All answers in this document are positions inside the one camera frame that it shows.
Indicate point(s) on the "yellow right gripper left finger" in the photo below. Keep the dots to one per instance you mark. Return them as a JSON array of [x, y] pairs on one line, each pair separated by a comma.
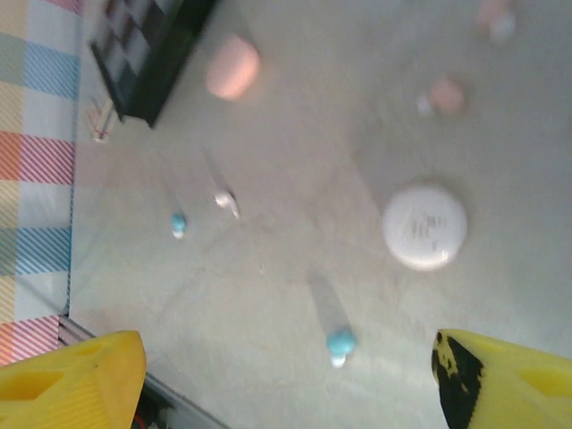
[[67, 389]]

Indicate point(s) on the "white round earbud charging case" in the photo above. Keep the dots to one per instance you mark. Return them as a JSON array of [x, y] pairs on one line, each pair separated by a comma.
[[424, 227]]

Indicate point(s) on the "pink earbud charging case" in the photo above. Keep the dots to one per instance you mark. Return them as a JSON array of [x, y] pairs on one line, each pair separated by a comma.
[[232, 67]]

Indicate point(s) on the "black grey chessboard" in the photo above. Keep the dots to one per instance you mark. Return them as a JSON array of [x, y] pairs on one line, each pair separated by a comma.
[[152, 53]]

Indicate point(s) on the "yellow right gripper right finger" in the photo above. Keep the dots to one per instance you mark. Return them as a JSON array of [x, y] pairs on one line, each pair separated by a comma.
[[514, 393]]

